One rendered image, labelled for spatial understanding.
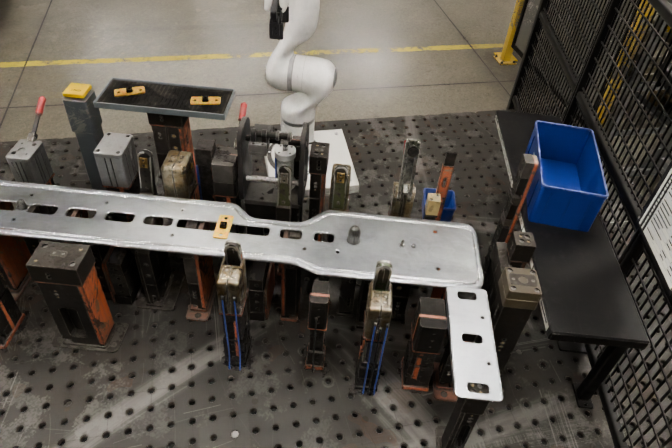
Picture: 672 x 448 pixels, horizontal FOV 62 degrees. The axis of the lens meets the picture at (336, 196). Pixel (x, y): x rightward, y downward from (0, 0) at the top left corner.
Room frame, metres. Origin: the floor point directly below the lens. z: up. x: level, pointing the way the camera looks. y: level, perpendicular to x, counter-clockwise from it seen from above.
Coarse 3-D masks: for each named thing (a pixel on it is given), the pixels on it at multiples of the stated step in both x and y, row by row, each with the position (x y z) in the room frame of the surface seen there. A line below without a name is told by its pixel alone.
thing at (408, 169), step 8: (408, 144) 1.15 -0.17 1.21; (416, 144) 1.16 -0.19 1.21; (408, 152) 1.12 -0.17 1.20; (416, 152) 1.12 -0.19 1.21; (408, 160) 1.15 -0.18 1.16; (416, 160) 1.14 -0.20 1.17; (408, 168) 1.15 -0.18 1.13; (400, 176) 1.14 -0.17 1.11; (408, 176) 1.14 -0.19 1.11; (400, 184) 1.13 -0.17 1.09; (400, 192) 1.13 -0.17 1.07
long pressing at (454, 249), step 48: (0, 192) 1.07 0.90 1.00; (48, 192) 1.08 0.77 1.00; (96, 192) 1.09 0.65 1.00; (96, 240) 0.93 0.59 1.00; (144, 240) 0.94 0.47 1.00; (192, 240) 0.95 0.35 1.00; (240, 240) 0.97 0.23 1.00; (288, 240) 0.98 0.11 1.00; (336, 240) 0.99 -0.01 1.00; (384, 240) 1.01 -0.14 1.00; (432, 240) 1.02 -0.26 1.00
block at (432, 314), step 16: (432, 304) 0.83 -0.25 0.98; (416, 320) 0.82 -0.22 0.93; (432, 320) 0.78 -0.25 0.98; (416, 336) 0.77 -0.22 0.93; (432, 336) 0.76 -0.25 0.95; (416, 352) 0.77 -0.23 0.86; (432, 352) 0.76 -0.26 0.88; (400, 368) 0.82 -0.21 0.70; (416, 368) 0.77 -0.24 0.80; (432, 368) 0.77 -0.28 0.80; (416, 384) 0.77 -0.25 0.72
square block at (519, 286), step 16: (512, 272) 0.88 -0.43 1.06; (528, 272) 0.89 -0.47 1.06; (512, 288) 0.84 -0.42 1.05; (528, 288) 0.84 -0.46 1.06; (496, 304) 0.86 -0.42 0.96; (512, 304) 0.82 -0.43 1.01; (528, 304) 0.82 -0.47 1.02; (496, 320) 0.83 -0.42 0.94; (512, 320) 0.83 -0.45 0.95; (480, 336) 0.88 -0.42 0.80; (496, 336) 0.83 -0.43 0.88; (512, 336) 0.82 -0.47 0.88
